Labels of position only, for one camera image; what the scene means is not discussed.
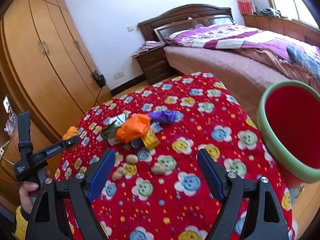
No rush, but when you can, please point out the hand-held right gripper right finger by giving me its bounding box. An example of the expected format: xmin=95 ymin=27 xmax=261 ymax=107
xmin=197 ymin=148 xmax=288 ymax=240

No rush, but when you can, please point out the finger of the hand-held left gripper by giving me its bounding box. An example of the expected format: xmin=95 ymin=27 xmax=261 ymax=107
xmin=59 ymin=135 xmax=82 ymax=153

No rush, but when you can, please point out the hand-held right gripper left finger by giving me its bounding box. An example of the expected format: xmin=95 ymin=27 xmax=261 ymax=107
xmin=29 ymin=148 xmax=117 ymax=240

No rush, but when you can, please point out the orange peel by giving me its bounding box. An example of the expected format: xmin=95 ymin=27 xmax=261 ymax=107
xmin=62 ymin=126 xmax=79 ymax=140

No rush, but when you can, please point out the white green carton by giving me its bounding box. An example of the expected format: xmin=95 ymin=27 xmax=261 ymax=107
xmin=101 ymin=113 xmax=128 ymax=146

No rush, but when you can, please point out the red bucket with green rim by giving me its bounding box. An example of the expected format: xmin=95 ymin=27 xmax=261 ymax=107
xmin=257 ymin=79 xmax=320 ymax=188

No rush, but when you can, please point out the person's left hand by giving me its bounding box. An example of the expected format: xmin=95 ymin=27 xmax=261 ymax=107
xmin=19 ymin=181 xmax=40 ymax=215

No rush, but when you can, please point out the peanut in shell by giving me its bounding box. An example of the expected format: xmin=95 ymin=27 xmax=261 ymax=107
xmin=125 ymin=154 xmax=139 ymax=165
xmin=151 ymin=163 xmax=171 ymax=176
xmin=112 ymin=167 xmax=127 ymax=182

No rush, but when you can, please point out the red smiley flower tablecloth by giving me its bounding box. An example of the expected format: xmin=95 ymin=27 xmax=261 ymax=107
xmin=54 ymin=70 xmax=299 ymax=240

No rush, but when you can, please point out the orange crumpled plastic bag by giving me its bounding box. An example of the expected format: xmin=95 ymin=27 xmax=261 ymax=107
xmin=114 ymin=113 xmax=151 ymax=145

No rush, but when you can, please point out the smartphone on shelf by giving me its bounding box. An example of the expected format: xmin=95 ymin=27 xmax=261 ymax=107
xmin=2 ymin=95 xmax=12 ymax=117

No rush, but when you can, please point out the yellow flat packet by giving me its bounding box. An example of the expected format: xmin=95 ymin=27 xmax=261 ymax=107
xmin=141 ymin=131 xmax=161 ymax=150

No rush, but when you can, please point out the small black bag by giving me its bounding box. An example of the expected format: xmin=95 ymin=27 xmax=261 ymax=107
xmin=92 ymin=72 xmax=107 ymax=88

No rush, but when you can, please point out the purple crumpled wrapper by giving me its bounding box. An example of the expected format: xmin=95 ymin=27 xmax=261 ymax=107
xmin=147 ymin=109 xmax=177 ymax=125

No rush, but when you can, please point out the wooden wardrobe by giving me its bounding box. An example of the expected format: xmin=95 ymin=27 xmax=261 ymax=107
xmin=0 ymin=0 xmax=112 ymax=213

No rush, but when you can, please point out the dark wooden nightstand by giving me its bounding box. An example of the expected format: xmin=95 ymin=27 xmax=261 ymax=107
xmin=134 ymin=45 xmax=175 ymax=85

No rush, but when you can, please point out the bed with pink sheet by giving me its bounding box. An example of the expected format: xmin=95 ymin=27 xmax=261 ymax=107
xmin=164 ymin=24 xmax=320 ymax=120

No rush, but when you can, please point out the patterned cloth on nightstand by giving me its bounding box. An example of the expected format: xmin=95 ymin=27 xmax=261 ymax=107
xmin=131 ymin=41 xmax=165 ymax=57

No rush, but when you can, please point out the pink frilled blanket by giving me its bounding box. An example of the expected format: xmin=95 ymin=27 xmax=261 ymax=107
xmin=234 ymin=45 xmax=320 ymax=88

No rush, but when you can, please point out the purple patterned quilt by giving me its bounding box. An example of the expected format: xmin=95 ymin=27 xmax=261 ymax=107
xmin=166 ymin=24 xmax=320 ymax=63

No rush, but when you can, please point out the blue plaid cloth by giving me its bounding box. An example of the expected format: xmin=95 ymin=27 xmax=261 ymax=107
xmin=286 ymin=44 xmax=320 ymax=74

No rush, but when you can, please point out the long wooden window cabinet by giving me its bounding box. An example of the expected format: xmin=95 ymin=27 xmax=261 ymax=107
xmin=242 ymin=14 xmax=320 ymax=47

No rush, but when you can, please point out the dark wooden headboard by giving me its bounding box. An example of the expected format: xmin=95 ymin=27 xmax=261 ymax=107
xmin=137 ymin=4 xmax=234 ymax=42

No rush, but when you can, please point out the pile of dark clothes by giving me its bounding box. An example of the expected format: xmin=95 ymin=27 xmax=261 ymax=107
xmin=255 ymin=7 xmax=282 ymax=18

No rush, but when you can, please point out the wooden framed window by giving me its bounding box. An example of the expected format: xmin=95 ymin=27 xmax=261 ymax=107
xmin=260 ymin=0 xmax=320 ymax=28

